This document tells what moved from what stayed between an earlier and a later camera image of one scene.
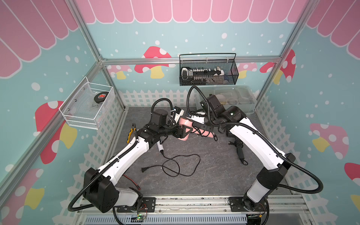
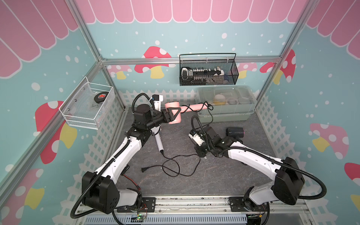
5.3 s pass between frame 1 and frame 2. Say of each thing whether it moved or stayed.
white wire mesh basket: stayed
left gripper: moved
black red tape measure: stayed
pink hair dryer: moved
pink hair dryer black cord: moved
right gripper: moved
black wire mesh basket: stayed
